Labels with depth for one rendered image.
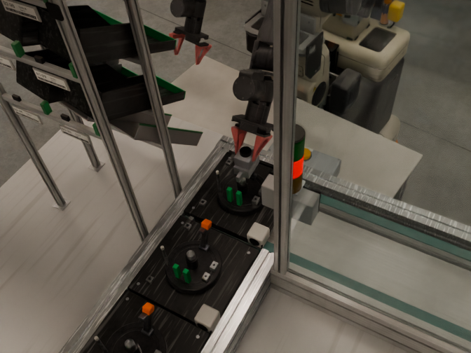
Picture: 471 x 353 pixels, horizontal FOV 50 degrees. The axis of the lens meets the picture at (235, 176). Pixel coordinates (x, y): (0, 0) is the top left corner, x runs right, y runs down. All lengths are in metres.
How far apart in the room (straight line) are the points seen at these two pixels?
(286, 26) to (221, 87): 1.16
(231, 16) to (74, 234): 2.54
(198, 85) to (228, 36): 1.72
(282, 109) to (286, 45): 0.14
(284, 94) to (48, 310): 0.92
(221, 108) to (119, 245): 0.62
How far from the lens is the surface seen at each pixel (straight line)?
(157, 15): 3.90
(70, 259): 1.52
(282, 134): 0.87
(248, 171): 1.29
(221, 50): 3.48
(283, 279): 1.30
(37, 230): 1.61
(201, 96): 1.85
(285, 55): 0.76
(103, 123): 1.09
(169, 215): 1.40
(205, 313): 1.21
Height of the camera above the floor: 2.09
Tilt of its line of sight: 51 degrees down
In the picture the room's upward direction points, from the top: 5 degrees counter-clockwise
